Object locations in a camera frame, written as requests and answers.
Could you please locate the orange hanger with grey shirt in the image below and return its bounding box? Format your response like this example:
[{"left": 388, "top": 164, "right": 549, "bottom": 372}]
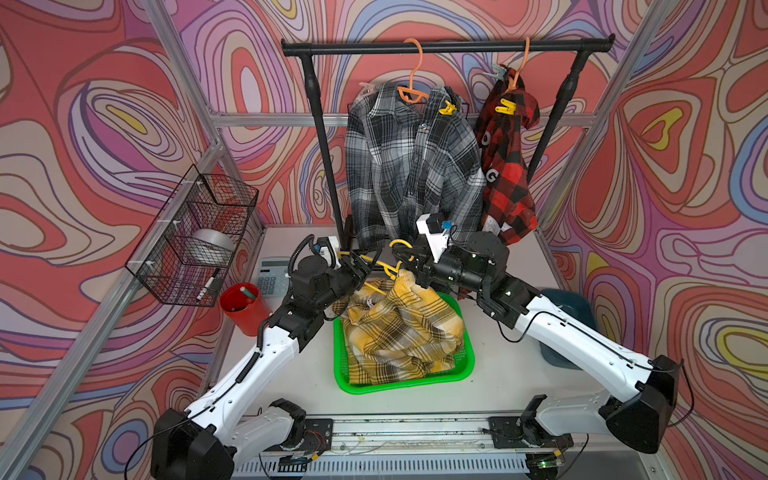
[{"left": 397, "top": 38, "right": 429, "bottom": 105}]

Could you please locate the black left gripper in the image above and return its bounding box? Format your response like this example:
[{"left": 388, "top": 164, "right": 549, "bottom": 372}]
[{"left": 310, "top": 248, "right": 379, "bottom": 317}]

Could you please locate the green plastic basket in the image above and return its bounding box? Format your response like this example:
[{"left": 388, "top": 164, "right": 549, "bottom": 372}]
[{"left": 333, "top": 293, "right": 475, "bottom": 395}]

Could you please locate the grey plaid long-sleeve shirt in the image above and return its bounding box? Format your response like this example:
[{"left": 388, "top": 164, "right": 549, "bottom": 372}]
[{"left": 345, "top": 82, "right": 486, "bottom": 251}]

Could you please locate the orange hanger with red shirt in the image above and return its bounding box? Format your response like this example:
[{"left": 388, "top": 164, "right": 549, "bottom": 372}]
[{"left": 508, "top": 37, "right": 531, "bottom": 91}]

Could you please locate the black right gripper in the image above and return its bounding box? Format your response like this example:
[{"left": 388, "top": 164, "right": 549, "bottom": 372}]
[{"left": 392, "top": 241, "right": 488, "bottom": 294}]

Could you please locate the black wire basket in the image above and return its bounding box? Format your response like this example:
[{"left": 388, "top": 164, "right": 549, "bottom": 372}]
[{"left": 125, "top": 166, "right": 259, "bottom": 307}]

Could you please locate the light blue desk calculator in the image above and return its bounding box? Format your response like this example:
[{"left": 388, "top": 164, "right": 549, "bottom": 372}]
[{"left": 256, "top": 257, "right": 290, "bottom": 298}]

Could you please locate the red plaid long-sleeve shirt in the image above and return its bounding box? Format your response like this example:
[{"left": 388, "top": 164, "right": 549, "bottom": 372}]
[{"left": 474, "top": 68, "right": 540, "bottom": 245}]

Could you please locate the yellow plaid long-sleeve shirt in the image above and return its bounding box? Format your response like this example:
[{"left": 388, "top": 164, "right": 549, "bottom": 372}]
[{"left": 332, "top": 270, "right": 465, "bottom": 387}]

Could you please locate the black marker in basket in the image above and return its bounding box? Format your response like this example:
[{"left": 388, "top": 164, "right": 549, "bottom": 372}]
[{"left": 196, "top": 276, "right": 216, "bottom": 302}]

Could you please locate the yellow plastic hanger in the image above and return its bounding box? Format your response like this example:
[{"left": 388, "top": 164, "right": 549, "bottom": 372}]
[{"left": 336, "top": 239, "right": 413, "bottom": 295}]

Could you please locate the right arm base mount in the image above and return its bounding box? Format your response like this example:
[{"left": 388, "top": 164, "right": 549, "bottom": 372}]
[{"left": 484, "top": 416, "right": 574, "bottom": 450}]

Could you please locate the black clothes rack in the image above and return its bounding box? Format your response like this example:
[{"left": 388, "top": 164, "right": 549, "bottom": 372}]
[{"left": 282, "top": 36, "right": 615, "bottom": 251}]

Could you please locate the dark teal bin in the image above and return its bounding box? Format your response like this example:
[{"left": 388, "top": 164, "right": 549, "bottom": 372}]
[{"left": 539, "top": 288, "right": 598, "bottom": 370}]

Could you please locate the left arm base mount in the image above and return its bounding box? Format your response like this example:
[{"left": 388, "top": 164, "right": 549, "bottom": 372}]
[{"left": 267, "top": 418, "right": 334, "bottom": 452}]

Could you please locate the grey tape roll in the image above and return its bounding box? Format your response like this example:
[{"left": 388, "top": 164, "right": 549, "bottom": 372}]
[{"left": 183, "top": 229, "right": 235, "bottom": 267}]

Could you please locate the red plastic cup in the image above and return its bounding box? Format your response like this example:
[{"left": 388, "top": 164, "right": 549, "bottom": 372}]
[{"left": 219, "top": 282, "right": 272, "bottom": 337}]

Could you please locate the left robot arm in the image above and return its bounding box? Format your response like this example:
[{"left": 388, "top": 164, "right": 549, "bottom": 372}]
[{"left": 150, "top": 235, "right": 376, "bottom": 479}]

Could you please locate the yellow clothespin on red shirt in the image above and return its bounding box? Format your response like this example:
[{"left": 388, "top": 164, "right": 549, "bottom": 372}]
[{"left": 495, "top": 98, "right": 517, "bottom": 116}]

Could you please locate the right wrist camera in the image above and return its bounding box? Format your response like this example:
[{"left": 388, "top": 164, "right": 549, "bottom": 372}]
[{"left": 416, "top": 212, "right": 453, "bottom": 262}]

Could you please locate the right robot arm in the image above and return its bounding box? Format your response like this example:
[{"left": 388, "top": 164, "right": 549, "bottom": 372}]
[{"left": 391, "top": 232, "right": 683, "bottom": 454}]

